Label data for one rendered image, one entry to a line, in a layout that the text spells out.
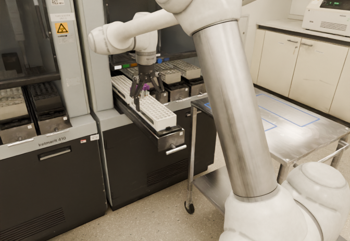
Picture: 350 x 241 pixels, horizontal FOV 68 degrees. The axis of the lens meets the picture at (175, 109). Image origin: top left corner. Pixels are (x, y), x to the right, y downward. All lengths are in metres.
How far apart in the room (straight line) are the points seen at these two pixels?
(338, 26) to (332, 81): 0.56
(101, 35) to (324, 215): 0.87
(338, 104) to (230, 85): 2.74
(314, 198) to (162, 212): 1.29
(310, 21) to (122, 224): 2.71
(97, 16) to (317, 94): 2.60
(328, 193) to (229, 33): 0.44
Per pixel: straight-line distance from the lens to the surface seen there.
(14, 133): 1.36
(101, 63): 1.40
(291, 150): 1.10
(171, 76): 1.59
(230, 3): 0.55
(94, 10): 1.35
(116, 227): 1.83
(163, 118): 1.11
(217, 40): 0.54
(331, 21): 3.17
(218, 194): 1.61
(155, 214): 1.86
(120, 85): 1.49
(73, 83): 1.39
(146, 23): 0.91
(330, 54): 3.18
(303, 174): 0.75
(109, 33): 1.01
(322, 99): 3.31
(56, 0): 1.31
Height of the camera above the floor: 1.40
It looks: 27 degrees down
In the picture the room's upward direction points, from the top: 1 degrees clockwise
